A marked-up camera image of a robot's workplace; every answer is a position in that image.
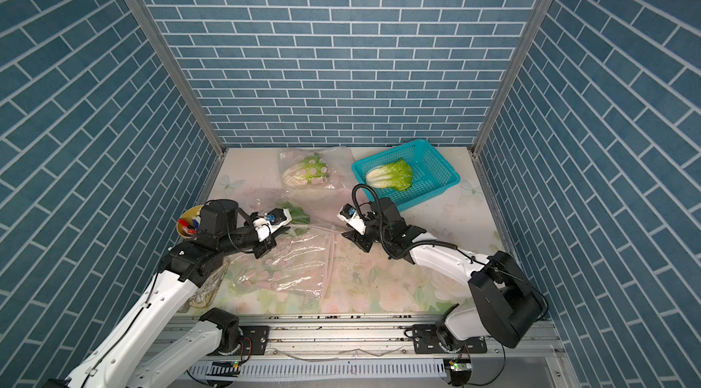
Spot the zip-top bag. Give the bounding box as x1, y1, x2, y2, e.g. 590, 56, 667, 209
224, 226, 335, 299
240, 188, 341, 242
277, 147, 355, 191

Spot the chinese cabbage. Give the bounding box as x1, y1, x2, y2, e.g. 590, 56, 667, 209
365, 158, 414, 192
276, 202, 311, 226
282, 154, 330, 187

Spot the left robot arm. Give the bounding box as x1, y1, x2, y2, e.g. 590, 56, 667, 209
45, 199, 292, 387

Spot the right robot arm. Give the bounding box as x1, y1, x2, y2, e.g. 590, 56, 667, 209
338, 198, 547, 353

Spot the yellow pen cup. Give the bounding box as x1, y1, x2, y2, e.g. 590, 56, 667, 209
176, 205, 203, 239

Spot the map-print cup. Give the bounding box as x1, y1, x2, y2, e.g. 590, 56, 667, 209
188, 260, 230, 309

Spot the teal plastic basket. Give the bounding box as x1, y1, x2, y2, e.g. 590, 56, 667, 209
352, 140, 460, 211

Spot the red marker pen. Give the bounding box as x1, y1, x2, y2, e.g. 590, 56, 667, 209
177, 218, 192, 231

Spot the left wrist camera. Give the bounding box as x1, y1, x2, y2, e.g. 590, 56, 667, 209
253, 208, 291, 236

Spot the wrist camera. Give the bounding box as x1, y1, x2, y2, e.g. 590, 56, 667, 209
253, 208, 291, 236
338, 204, 366, 236

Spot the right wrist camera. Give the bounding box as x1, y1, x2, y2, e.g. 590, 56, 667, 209
338, 204, 366, 236

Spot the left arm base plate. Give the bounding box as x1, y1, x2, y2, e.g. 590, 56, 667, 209
215, 325, 270, 358

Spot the aluminium mounting rail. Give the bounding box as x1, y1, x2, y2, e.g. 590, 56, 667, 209
240, 313, 565, 361

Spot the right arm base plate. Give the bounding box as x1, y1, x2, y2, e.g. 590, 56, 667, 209
403, 324, 487, 354

